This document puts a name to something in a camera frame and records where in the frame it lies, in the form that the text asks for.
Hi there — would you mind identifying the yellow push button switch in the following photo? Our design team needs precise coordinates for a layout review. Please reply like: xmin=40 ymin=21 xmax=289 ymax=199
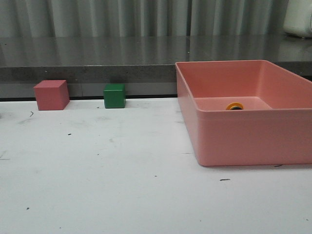
xmin=226 ymin=102 xmax=244 ymax=110

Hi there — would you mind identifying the green cube block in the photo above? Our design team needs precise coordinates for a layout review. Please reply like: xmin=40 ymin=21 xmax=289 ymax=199
xmin=103 ymin=84 xmax=126 ymax=109

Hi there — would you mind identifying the grey stone counter ledge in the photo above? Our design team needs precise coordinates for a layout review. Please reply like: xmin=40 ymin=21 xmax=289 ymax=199
xmin=0 ymin=35 xmax=312 ymax=100

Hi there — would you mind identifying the pink cube block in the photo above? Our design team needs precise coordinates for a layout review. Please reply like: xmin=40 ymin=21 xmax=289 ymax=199
xmin=33 ymin=80 xmax=70 ymax=111

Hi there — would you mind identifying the pink plastic bin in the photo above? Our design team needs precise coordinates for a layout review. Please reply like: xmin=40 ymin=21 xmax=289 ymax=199
xmin=175 ymin=60 xmax=312 ymax=166

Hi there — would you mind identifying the grey pleated curtain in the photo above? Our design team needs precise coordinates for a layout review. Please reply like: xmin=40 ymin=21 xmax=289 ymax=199
xmin=0 ymin=0 xmax=288 ymax=38

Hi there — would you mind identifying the white appliance in background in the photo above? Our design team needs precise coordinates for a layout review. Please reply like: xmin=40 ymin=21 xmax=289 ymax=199
xmin=283 ymin=0 xmax=312 ymax=38

